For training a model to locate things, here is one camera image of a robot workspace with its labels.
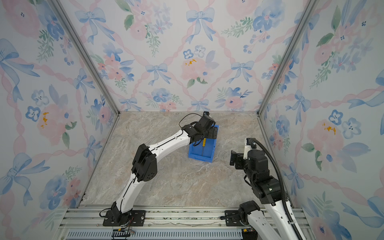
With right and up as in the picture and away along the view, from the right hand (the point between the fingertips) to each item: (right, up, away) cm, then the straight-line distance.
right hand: (241, 151), depth 72 cm
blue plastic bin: (-22, -5, +26) cm, 34 cm away
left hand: (-12, +10, +18) cm, 24 cm away
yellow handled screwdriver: (-17, 0, +27) cm, 32 cm away
